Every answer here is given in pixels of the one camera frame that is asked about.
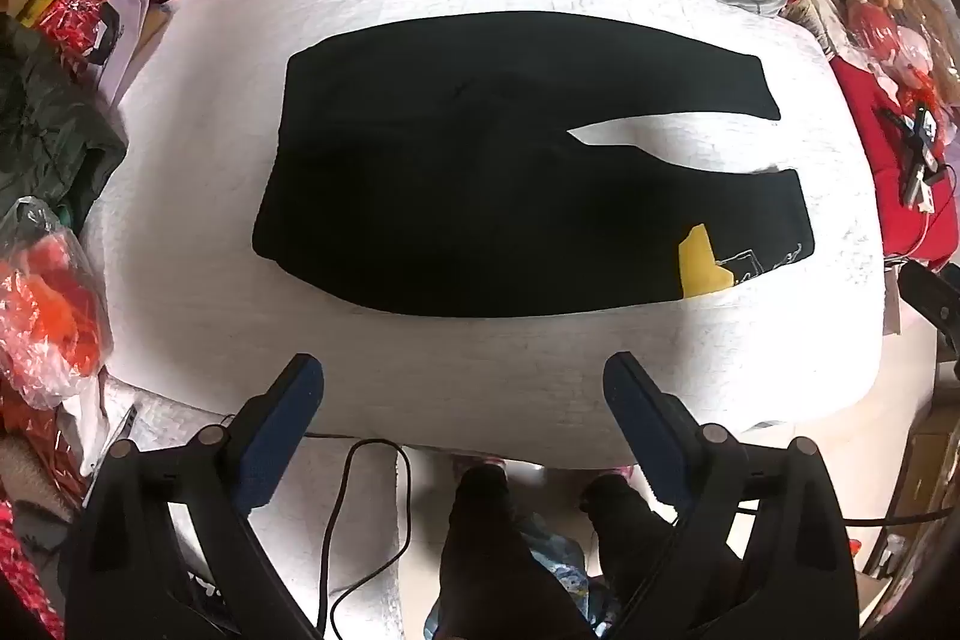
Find dark green jacket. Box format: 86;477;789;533
0;17;128;229

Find brown cardboard box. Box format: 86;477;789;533
885;400;960;536

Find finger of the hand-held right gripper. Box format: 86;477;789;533
898;263;960;356

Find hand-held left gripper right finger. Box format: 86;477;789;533
604;351;860;640

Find plastic bag with orange items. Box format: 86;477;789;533
0;197;113;408

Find plush toy in plastic bag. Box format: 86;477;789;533
817;0;960;109

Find person's leg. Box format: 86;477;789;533
583;473;683;611
435;466;593;640

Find person's right leg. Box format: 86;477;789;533
583;473;683;611

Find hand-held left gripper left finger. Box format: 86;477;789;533
64;353;325;640

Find black clip gadget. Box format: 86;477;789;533
877;104;950;210

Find black cable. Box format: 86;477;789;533
321;437;413;640

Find black pants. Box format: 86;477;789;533
251;10;818;319

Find white packet with black label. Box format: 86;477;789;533
90;0;173;109

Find person's left leg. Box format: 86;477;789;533
435;466;593;640

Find white quilted blanket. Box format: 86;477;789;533
79;0;886;640

